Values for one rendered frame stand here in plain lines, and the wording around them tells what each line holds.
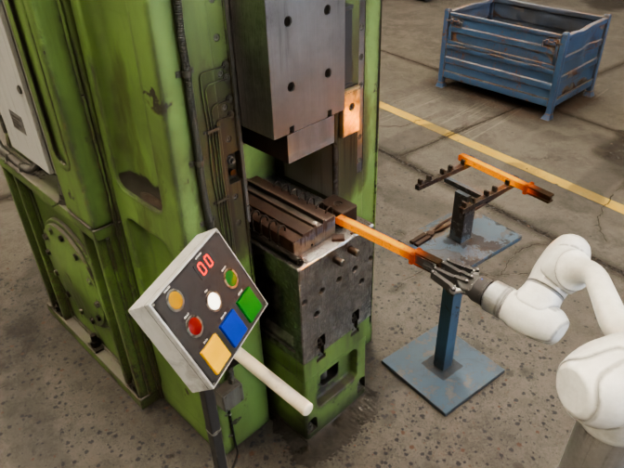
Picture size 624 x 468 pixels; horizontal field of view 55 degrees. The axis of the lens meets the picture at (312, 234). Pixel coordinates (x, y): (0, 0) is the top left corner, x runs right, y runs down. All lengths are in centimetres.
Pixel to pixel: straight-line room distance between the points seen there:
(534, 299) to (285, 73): 89
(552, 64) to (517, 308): 391
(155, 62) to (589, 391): 122
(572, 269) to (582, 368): 59
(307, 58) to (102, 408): 184
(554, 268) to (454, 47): 436
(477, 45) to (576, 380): 483
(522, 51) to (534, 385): 325
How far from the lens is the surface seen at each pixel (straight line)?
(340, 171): 224
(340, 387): 260
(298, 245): 199
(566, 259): 161
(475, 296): 166
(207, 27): 169
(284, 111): 174
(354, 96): 214
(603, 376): 102
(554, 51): 533
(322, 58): 180
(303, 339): 216
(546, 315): 159
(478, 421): 276
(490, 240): 245
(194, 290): 156
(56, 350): 327
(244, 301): 168
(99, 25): 195
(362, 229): 187
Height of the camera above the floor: 212
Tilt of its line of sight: 35 degrees down
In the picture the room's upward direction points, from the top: 2 degrees counter-clockwise
